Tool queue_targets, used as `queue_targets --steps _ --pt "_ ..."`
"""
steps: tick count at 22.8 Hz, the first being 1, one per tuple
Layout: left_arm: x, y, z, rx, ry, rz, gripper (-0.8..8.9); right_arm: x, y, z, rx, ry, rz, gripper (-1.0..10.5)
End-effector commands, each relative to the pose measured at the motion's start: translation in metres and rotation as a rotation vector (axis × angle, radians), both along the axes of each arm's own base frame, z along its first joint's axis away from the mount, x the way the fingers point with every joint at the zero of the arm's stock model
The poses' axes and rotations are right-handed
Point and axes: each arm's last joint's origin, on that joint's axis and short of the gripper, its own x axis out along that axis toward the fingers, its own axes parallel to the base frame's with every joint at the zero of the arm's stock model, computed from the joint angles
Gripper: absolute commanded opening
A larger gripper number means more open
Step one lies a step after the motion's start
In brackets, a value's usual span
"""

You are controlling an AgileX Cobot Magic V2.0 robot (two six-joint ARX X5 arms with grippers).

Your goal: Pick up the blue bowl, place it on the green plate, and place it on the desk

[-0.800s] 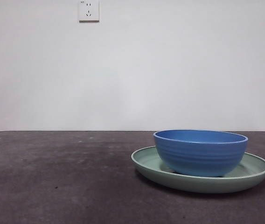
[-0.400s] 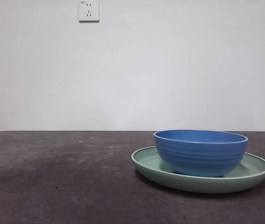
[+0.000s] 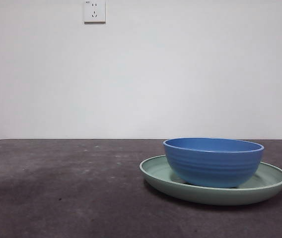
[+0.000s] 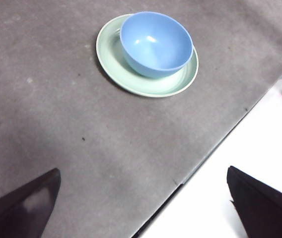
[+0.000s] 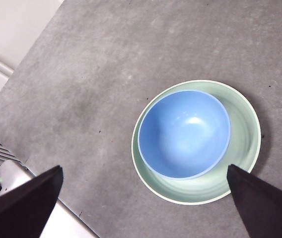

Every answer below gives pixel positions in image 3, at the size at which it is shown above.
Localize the pale green round plate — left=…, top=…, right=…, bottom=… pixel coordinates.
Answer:
left=139, top=155, right=282, bottom=206

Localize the white wall power socket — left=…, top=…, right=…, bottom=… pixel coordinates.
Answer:
left=83, top=0, right=107, bottom=25

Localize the blue ribbed bowl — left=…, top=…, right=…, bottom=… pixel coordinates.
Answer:
left=162, top=137, right=265, bottom=188

